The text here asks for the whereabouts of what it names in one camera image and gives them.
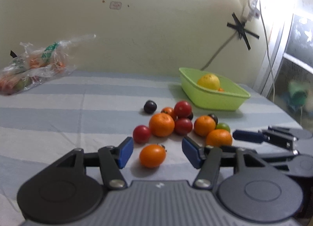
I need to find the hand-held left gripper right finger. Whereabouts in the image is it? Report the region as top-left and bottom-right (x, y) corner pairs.
(182, 136), (266, 190)

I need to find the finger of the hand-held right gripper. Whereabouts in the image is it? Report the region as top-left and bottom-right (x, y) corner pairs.
(232, 125), (299, 150)
(221, 146), (300, 166)

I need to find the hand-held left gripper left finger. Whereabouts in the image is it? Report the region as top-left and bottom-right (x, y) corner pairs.
(57, 137), (134, 190)

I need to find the red tomato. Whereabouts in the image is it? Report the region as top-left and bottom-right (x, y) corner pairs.
(174, 100), (192, 118)
(174, 118), (193, 136)
(133, 125), (151, 144)

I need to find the green lime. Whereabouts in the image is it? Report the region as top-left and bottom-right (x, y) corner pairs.
(216, 123), (231, 134)

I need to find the green plastic basket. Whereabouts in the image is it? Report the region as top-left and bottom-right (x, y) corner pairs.
(179, 67), (251, 111)

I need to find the small orange tomato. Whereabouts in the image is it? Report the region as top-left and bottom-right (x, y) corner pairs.
(161, 107), (177, 120)

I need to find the striped bed sheet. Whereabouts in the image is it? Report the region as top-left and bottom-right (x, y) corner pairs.
(0, 70), (304, 226)

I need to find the green plastic cup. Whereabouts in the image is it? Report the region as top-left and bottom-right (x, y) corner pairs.
(289, 82), (309, 105)

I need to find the yellow lemon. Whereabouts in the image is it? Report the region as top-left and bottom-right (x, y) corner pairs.
(197, 74), (220, 91)

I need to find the black tape cross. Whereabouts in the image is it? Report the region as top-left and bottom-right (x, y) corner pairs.
(227, 12), (260, 50)

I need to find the clear plastic bag of produce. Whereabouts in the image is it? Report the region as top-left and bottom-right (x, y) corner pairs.
(0, 34), (96, 95)

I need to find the white power strip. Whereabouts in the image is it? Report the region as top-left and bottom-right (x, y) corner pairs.
(241, 0), (261, 21)

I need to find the grey cable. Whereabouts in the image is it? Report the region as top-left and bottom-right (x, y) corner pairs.
(201, 33), (241, 70)

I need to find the white cable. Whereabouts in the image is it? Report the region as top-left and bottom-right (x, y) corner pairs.
(259, 0), (275, 99)

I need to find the window frame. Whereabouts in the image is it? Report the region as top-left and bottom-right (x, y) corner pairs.
(253, 11), (313, 143)

